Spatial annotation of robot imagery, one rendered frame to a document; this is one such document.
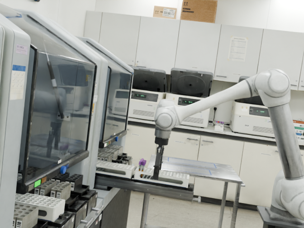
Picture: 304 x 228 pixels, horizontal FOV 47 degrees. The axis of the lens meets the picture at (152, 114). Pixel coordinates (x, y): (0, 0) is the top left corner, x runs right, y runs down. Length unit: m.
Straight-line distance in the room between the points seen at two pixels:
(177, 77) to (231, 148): 1.12
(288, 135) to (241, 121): 2.46
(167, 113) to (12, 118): 0.85
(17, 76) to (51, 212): 0.53
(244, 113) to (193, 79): 0.77
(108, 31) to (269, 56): 2.06
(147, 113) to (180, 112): 2.53
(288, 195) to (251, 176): 2.51
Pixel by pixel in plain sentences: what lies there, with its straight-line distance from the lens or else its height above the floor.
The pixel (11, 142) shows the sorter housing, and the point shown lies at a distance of 1.06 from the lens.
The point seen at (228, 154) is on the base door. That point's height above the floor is 0.64.
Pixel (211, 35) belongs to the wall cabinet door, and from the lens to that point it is 4.55.
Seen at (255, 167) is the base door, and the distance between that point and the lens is 4.35.
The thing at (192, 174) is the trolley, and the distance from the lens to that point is 2.24.
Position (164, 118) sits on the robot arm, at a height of 1.19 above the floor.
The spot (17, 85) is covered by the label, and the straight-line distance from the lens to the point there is 1.04.
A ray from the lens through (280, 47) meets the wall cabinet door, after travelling 4.62.
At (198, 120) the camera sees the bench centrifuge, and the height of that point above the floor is 0.99.
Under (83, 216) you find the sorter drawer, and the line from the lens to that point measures 1.56.
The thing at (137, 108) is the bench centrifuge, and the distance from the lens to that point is 4.28.
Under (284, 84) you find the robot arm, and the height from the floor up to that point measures 1.42.
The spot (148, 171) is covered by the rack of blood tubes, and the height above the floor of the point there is 0.86.
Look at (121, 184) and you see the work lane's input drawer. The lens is 1.96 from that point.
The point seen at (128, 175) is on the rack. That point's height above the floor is 0.83.
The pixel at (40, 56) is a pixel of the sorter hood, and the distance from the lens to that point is 1.12.
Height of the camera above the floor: 1.34
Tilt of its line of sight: 5 degrees down
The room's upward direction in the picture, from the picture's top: 7 degrees clockwise
